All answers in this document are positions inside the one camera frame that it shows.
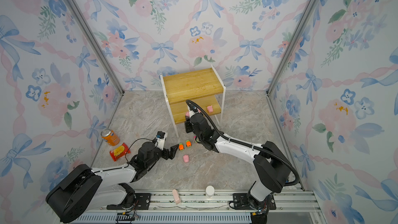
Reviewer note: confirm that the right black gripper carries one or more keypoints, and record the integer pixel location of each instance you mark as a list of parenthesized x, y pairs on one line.
[(187, 125)]

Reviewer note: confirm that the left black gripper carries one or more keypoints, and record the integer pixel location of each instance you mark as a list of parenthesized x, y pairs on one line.
[(172, 152)]

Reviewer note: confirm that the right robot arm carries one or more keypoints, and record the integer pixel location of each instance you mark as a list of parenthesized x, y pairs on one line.
[(273, 168)]

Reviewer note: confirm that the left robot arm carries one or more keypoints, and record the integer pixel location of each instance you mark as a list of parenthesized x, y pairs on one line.
[(87, 188)]

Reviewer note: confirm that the pink eraser block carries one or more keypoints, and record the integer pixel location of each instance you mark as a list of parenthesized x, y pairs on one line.
[(176, 196)]

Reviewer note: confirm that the red snack packet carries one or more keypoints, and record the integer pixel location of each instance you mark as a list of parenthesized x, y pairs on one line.
[(119, 152)]

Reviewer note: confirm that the white bottle cap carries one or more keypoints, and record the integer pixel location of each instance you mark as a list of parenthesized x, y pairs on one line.
[(209, 191)]

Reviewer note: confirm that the orange soda can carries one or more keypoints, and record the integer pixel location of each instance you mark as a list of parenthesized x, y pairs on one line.
[(110, 137)]

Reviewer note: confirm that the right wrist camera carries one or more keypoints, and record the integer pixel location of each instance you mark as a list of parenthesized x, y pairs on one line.
[(192, 111)]

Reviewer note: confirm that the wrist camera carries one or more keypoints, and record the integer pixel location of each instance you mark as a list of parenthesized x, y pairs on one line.
[(192, 111), (160, 139)]

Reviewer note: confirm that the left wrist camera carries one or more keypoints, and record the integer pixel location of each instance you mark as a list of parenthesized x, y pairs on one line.
[(160, 139)]

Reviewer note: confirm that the wooden two-tier white-frame shelf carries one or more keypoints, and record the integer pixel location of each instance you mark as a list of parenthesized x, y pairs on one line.
[(205, 87)]

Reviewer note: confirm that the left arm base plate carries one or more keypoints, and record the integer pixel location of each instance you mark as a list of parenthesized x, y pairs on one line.
[(140, 201)]

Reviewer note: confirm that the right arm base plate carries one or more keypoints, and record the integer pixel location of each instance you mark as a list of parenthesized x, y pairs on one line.
[(240, 202)]

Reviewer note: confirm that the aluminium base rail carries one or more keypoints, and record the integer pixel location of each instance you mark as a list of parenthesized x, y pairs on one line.
[(288, 207)]

